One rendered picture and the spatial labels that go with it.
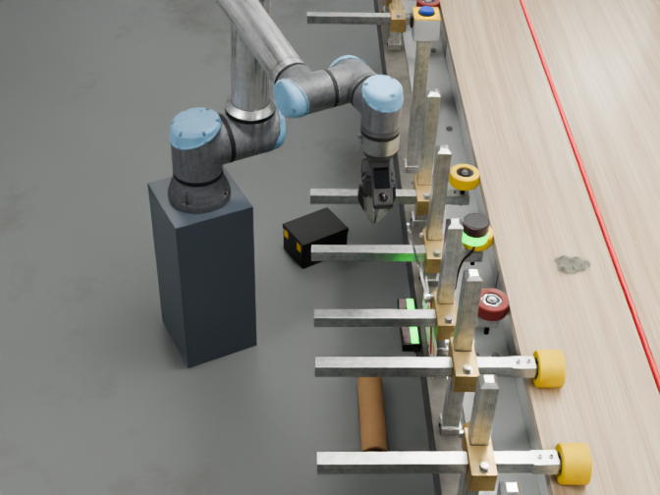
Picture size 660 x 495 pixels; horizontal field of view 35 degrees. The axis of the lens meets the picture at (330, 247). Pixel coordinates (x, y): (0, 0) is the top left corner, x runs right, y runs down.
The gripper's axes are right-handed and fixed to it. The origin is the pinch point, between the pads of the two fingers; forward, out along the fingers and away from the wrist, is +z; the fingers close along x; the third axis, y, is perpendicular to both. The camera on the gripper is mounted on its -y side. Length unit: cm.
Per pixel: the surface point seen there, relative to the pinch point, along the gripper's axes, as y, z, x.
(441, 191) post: 5.7, -4.9, -16.4
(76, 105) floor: 202, 96, 117
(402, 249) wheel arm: 3.0, 11.8, -7.7
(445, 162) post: 5.7, -13.4, -16.5
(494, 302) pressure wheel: -22.4, 5.9, -26.7
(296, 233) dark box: 98, 84, 19
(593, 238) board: 2, 6, -55
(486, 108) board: 61, 6, -37
